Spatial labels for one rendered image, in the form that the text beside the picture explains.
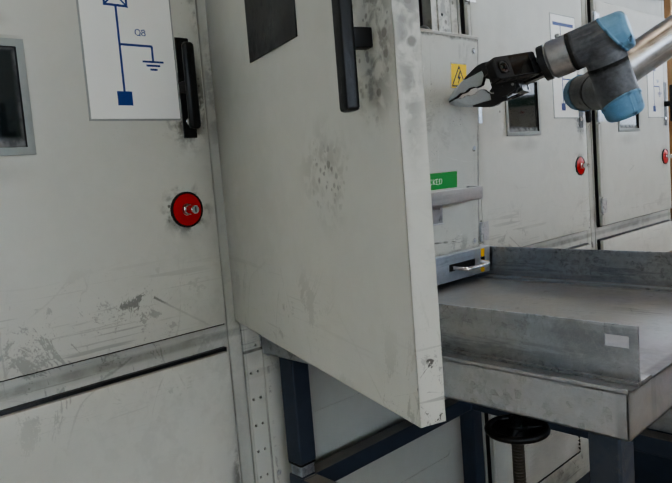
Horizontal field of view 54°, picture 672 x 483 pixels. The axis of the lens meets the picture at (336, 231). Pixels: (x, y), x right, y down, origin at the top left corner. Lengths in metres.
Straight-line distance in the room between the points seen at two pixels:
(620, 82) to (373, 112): 0.77
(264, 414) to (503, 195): 0.89
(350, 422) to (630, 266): 0.65
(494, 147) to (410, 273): 1.18
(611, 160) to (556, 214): 0.41
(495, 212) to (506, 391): 0.94
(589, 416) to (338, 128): 0.44
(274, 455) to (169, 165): 0.58
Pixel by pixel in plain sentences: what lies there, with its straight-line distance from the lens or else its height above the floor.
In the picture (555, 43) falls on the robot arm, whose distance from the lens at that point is 1.37.
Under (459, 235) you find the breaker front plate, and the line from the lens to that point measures 1.48.
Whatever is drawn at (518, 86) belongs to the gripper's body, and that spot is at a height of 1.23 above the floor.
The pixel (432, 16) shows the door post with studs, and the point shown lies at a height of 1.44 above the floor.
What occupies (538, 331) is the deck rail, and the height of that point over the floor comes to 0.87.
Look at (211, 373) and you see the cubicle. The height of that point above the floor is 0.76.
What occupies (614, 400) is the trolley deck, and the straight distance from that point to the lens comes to 0.83.
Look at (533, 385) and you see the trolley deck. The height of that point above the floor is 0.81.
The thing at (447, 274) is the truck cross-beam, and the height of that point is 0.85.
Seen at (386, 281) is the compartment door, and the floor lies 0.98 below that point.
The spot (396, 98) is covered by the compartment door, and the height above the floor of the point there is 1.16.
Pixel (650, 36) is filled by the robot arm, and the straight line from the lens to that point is 1.54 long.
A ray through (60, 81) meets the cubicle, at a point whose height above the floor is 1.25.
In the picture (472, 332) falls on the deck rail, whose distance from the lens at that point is 0.94.
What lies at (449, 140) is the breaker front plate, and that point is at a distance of 1.43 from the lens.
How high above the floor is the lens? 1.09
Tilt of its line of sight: 5 degrees down
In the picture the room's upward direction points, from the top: 5 degrees counter-clockwise
